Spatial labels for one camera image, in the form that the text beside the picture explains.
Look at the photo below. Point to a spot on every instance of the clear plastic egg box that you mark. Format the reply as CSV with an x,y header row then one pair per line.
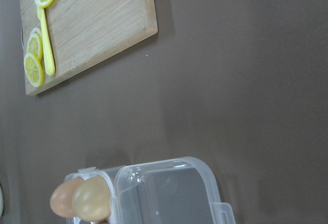
x,y
180,190

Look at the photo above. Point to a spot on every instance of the brown egg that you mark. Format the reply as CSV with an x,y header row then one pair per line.
x,y
61,198
91,200

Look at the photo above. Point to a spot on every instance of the brown egg in box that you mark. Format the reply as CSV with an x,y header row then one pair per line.
x,y
91,200

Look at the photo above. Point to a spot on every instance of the wooden cutting board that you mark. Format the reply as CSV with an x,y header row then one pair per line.
x,y
84,33

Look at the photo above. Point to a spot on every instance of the yellow plastic knife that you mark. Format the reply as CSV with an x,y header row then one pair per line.
x,y
47,50

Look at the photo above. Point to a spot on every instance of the lemon slice behind front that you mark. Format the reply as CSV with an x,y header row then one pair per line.
x,y
34,44

